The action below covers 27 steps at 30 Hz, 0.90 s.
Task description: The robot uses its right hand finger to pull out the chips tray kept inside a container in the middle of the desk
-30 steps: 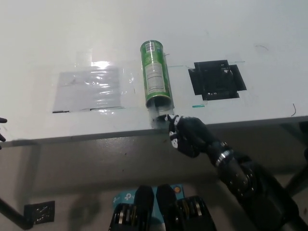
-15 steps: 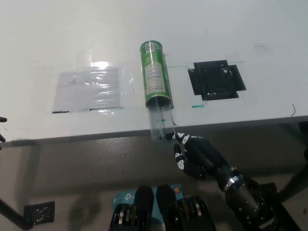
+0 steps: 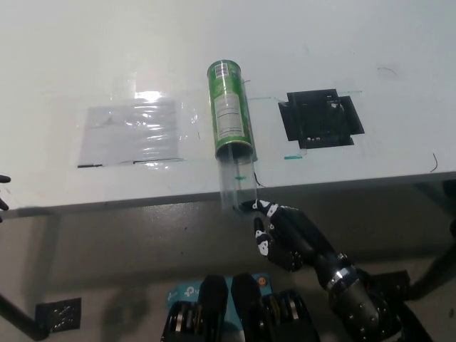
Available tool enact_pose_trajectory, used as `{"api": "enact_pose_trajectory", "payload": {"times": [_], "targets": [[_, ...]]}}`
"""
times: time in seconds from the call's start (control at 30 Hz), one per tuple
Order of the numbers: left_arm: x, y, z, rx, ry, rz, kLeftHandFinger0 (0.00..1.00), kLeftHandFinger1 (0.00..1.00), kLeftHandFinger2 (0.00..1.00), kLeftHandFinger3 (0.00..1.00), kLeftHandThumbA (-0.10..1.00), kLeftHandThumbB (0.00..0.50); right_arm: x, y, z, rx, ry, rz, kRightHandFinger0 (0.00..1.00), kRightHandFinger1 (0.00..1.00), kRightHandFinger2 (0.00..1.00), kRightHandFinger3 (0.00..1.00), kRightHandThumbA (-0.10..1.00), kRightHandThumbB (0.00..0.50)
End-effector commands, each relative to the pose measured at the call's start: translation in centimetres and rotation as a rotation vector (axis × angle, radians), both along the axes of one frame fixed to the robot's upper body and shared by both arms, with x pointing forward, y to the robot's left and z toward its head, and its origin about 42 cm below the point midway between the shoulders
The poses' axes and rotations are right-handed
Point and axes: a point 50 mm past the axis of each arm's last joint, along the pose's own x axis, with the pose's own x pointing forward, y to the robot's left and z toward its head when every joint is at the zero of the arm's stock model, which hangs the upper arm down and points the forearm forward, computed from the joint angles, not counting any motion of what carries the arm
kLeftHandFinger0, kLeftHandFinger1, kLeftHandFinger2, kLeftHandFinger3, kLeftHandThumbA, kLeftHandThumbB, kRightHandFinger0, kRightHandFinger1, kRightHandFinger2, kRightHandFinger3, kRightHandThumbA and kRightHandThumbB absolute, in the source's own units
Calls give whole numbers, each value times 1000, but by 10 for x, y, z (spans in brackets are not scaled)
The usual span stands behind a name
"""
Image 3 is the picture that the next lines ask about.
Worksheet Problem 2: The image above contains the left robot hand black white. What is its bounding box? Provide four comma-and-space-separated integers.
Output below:
0, 173, 12, 224

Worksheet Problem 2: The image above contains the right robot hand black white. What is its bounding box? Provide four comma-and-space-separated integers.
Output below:
239, 199, 343, 283

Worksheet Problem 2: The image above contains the green chips can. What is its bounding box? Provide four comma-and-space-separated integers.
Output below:
205, 59, 259, 164

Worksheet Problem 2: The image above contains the black table leg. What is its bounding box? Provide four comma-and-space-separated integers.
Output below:
405, 217, 456, 302
0, 292, 50, 342

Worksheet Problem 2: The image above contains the teal router box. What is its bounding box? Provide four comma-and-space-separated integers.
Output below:
166, 272, 274, 323

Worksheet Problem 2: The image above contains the black tape square patch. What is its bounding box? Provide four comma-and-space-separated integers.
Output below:
277, 88, 366, 150

